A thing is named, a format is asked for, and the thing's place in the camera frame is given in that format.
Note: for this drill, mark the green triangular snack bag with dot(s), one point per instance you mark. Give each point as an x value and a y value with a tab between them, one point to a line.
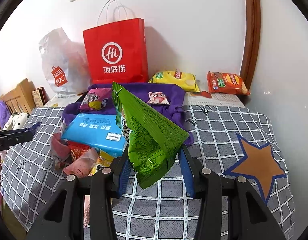
153	139

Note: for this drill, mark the brown wooden door frame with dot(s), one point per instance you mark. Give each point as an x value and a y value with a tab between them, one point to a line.
252	40

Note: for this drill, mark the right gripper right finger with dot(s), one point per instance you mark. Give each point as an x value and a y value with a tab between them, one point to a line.
190	172

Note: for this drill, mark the white Miniso plastic bag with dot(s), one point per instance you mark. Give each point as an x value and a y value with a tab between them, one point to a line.
64	64

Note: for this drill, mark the pink purple snack packet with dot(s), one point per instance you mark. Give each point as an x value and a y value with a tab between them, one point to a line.
96	99

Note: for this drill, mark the purple towel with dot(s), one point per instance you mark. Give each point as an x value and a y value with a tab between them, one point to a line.
174	111

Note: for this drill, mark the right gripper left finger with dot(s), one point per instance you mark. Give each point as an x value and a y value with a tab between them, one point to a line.
121	167

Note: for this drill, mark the orange Lays chips bag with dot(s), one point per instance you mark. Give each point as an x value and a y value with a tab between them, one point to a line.
226	83

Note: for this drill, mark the wooden chair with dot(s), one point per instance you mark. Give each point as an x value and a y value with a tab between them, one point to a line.
20	100

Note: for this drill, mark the red snack packet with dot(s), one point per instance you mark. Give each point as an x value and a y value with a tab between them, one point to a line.
77	149

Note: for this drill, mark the red Haidilao paper bag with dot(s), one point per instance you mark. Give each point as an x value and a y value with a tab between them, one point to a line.
116	51

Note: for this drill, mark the blue tissue pack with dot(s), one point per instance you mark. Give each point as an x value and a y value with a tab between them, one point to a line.
98	131

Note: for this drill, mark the grey checked bedsheet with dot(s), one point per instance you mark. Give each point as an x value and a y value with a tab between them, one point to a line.
164	210

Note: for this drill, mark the yellow Lays chips bag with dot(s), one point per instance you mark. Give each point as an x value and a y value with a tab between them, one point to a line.
186	81

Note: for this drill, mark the pink white candy packet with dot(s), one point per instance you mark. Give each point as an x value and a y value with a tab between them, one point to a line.
158	98

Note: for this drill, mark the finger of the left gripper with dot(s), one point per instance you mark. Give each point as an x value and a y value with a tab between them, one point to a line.
34	128

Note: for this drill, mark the pink nougat packet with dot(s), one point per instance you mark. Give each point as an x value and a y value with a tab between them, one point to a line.
82	166

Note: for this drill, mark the purple backpack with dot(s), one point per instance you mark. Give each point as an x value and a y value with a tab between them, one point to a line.
4	114

